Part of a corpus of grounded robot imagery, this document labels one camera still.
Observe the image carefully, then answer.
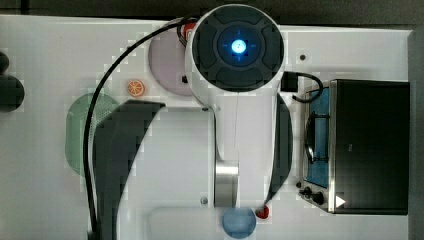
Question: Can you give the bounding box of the green plastic strainer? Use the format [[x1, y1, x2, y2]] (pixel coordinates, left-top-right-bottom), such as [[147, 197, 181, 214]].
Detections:
[[65, 93, 119, 176]]

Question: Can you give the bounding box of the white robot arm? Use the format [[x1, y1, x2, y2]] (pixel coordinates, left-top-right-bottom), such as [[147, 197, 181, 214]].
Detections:
[[90, 4, 292, 240]]

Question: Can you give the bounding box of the purple round plate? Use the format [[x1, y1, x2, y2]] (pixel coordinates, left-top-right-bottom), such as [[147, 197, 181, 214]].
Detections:
[[148, 29, 192, 96]]

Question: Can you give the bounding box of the orange slice toy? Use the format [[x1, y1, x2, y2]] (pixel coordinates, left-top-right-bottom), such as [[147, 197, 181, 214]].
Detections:
[[127, 80, 145, 97]]

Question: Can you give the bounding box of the red ketchup bottle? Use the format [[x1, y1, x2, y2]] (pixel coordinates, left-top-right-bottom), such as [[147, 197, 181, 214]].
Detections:
[[182, 23, 195, 39]]

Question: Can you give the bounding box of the red strawberry toy near bowl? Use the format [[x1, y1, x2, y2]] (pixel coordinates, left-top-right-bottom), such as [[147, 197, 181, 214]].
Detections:
[[255, 205, 269, 219]]

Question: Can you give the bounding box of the blue round bowl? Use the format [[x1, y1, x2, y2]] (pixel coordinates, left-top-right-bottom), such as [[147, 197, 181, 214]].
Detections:
[[221, 208, 257, 239]]

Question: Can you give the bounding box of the black silver toaster oven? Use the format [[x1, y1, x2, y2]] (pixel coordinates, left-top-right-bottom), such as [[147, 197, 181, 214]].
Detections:
[[297, 79, 410, 215]]

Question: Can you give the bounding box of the black round object left edge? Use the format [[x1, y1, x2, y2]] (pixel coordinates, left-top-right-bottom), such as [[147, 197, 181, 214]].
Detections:
[[0, 52, 25, 112]]

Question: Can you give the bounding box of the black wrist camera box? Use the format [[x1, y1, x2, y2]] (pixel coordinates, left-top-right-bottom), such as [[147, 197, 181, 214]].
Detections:
[[280, 72, 298, 92]]

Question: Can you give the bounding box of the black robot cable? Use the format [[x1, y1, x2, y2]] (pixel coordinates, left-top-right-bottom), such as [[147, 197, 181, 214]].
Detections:
[[82, 16, 201, 240]]

